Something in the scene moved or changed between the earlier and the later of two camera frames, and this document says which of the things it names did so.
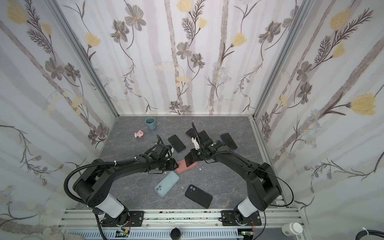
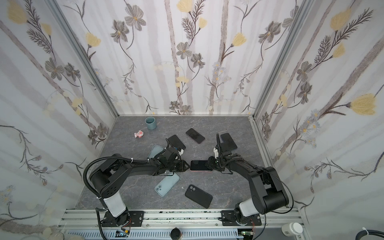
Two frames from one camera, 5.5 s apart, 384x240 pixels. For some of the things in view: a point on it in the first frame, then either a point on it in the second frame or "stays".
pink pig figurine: x=139 y=134 stays
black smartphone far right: x=228 y=141 stays
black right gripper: x=193 y=154 -> x=212 y=163
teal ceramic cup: x=150 y=123 stays
